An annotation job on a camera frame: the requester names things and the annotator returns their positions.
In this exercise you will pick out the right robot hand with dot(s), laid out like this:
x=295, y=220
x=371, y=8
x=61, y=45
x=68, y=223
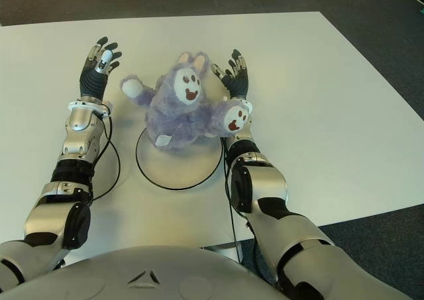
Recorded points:
x=239, y=81

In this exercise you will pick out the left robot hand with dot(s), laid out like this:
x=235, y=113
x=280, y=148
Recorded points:
x=94, y=81

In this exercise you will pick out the purple plush bunny doll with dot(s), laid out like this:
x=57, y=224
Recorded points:
x=172, y=114

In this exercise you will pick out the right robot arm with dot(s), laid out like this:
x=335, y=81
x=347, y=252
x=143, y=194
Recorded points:
x=275, y=187

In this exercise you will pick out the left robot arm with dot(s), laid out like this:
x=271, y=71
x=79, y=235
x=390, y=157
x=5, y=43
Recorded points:
x=73, y=147

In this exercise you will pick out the white plate black rim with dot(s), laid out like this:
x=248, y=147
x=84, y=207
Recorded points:
x=179, y=171

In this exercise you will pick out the grey metal table leg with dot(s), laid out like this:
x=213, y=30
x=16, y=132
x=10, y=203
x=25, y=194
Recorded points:
x=228, y=248

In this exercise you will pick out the silver robot torso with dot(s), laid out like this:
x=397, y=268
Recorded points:
x=149, y=273

